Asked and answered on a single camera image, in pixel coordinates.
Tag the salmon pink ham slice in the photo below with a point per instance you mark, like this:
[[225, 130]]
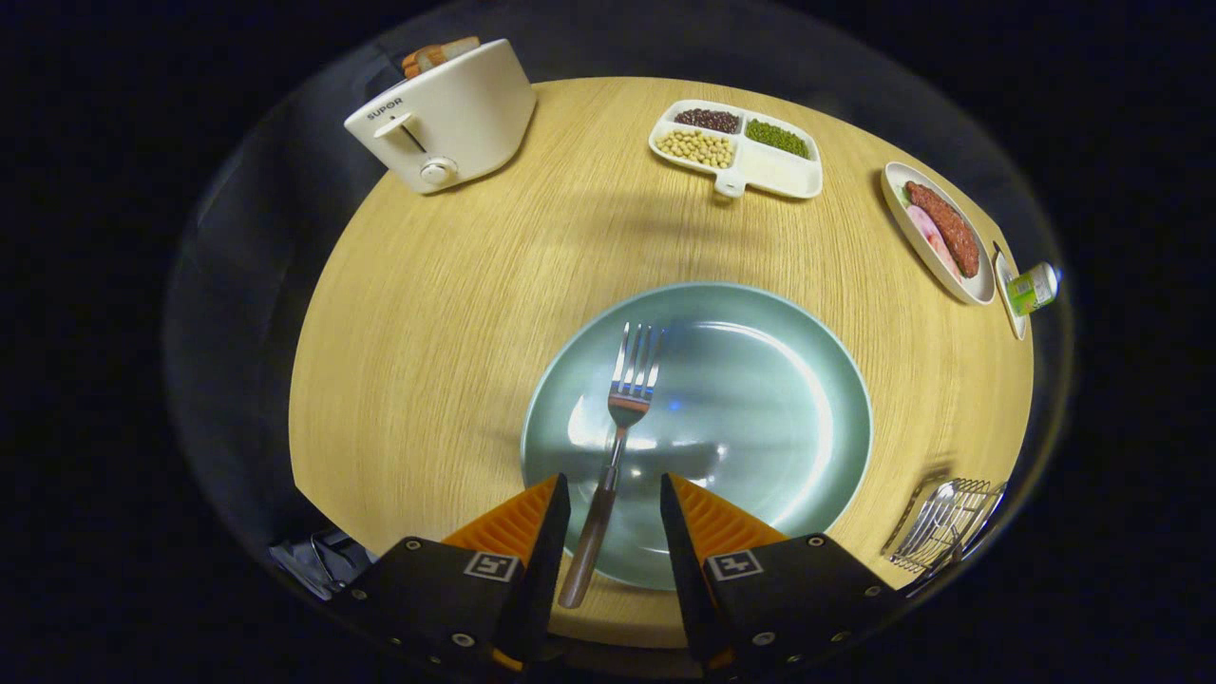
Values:
[[942, 261]]

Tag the small white saucer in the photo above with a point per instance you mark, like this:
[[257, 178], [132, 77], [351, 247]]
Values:
[[1009, 323]]

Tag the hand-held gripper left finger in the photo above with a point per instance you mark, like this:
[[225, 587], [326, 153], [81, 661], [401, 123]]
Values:
[[551, 541]]

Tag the pile of green beans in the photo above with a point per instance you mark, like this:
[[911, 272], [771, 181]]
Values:
[[777, 138]]

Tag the pile of black beans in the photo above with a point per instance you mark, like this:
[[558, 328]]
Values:
[[708, 120]]

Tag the oval cream plate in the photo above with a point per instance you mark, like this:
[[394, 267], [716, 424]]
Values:
[[893, 204]]

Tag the white divided snack dish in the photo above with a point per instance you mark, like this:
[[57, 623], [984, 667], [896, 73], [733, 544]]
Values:
[[779, 171]]

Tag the cream white toaster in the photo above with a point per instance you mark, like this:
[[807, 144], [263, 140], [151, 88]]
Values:
[[465, 104]]

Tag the pale pink ham slice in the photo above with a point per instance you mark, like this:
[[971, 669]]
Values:
[[920, 226]]

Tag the pile of yellow soybeans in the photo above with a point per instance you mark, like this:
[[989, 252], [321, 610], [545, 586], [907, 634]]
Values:
[[696, 147]]

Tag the round teal plate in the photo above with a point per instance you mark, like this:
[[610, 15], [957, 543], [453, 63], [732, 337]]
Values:
[[760, 427]]

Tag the toasted bread slices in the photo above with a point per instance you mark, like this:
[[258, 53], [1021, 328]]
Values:
[[437, 55]]

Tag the brown grilled steak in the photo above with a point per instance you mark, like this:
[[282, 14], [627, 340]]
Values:
[[945, 228]]

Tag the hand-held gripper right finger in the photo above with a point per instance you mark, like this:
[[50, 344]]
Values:
[[679, 541]]

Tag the small green labelled can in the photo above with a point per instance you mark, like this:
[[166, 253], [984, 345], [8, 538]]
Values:
[[1031, 290]]

